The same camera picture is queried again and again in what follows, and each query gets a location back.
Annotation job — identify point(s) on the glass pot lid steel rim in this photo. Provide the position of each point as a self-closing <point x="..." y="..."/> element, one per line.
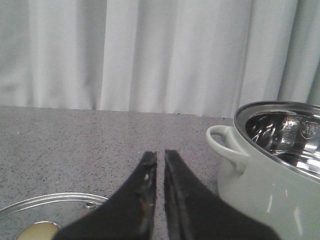
<point x="60" y="209"/>

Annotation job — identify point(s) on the pale green electric cooking pot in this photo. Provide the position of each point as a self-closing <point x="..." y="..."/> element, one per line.
<point x="271" y="165"/>

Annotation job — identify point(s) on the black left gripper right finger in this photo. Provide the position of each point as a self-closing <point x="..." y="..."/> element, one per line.
<point x="193" y="212"/>

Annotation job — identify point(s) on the white pleated curtain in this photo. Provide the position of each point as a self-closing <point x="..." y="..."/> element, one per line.
<point x="201" y="57"/>

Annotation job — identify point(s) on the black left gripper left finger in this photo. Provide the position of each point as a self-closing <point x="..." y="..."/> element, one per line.
<point x="127" y="215"/>

